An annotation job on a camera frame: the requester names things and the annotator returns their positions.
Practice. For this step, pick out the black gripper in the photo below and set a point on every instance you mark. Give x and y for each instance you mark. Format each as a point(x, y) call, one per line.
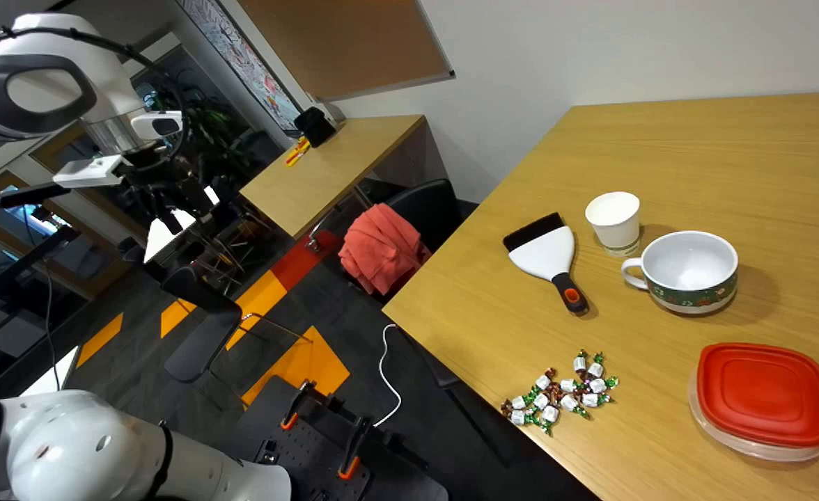
point(146, 194)

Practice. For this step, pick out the white paper cup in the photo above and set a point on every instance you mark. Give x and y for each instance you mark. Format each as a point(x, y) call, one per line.
point(615, 233)

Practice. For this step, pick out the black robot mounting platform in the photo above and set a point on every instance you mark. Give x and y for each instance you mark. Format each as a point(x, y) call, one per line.
point(384, 468)

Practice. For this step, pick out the clear plastic food container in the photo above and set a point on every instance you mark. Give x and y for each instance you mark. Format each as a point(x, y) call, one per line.
point(754, 452)

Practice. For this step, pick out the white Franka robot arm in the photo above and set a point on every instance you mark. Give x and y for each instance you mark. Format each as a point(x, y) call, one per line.
point(58, 448)

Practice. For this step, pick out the red plastic container lid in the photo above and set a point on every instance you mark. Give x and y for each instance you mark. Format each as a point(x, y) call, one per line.
point(763, 393)

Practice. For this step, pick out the small black box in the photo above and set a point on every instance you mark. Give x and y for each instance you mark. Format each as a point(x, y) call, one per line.
point(316, 126)

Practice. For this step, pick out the pink cloth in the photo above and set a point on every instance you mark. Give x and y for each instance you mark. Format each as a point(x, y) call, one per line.
point(384, 253)

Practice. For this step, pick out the black office chair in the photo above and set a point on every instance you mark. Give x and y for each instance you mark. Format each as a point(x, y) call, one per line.
point(428, 210)

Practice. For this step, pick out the black orange bar clamp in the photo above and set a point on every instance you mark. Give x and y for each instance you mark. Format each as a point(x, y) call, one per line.
point(349, 456)
point(292, 407)

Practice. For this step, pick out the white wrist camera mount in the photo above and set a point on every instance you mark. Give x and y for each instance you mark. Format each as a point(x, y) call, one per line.
point(90, 171)

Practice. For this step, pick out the wooden side desk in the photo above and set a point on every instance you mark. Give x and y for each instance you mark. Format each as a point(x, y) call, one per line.
point(337, 171)

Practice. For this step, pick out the brown corkboard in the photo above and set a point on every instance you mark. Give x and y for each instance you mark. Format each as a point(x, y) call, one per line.
point(345, 44)

